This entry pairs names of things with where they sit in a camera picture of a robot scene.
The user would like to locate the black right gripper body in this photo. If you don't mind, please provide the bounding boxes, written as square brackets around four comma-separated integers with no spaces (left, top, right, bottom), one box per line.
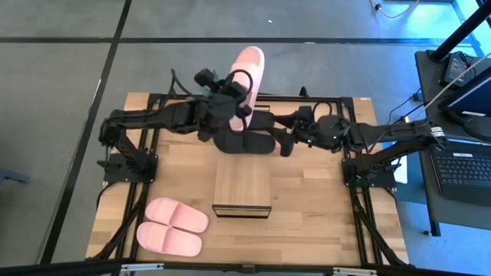
[293,105,352,153]

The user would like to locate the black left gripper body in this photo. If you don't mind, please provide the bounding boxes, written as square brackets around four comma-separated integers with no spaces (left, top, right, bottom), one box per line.
[197,90,232,142]

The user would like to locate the black slide sandal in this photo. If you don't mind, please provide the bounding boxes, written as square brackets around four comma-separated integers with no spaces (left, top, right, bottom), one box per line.
[247,110,276,131]
[213,129,277,155]

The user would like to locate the black side table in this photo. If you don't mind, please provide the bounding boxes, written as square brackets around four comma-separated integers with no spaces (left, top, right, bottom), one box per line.
[414,49,491,237]

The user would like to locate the black laptop keyboard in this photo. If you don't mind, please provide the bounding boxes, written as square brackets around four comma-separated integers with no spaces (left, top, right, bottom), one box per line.
[431,151,491,208]

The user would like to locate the black power adapter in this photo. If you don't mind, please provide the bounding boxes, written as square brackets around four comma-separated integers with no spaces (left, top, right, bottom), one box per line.
[443,53,475,87]

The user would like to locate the black monitor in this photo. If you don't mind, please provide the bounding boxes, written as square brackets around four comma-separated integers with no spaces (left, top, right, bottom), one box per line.
[437,74,491,143]

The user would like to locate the black diagonal pole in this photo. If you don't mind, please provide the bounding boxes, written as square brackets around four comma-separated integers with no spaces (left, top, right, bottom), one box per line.
[429,0,491,62]

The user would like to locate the wooden shelf with black frame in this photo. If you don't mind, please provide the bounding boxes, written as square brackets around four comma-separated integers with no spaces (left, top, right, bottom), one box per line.
[212,103,272,219]

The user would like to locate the black aluminium table frame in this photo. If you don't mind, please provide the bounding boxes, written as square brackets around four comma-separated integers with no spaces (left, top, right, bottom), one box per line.
[86,90,414,276]

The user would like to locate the white cable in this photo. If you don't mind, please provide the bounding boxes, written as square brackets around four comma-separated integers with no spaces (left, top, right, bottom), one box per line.
[423,51,491,112]

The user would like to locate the beige floor cable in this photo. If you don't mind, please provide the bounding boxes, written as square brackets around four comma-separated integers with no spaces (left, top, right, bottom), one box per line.
[368,0,421,19]

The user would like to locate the silver metal bracket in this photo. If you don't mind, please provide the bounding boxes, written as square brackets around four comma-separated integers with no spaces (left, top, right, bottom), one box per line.
[332,267,377,276]
[120,262,165,274]

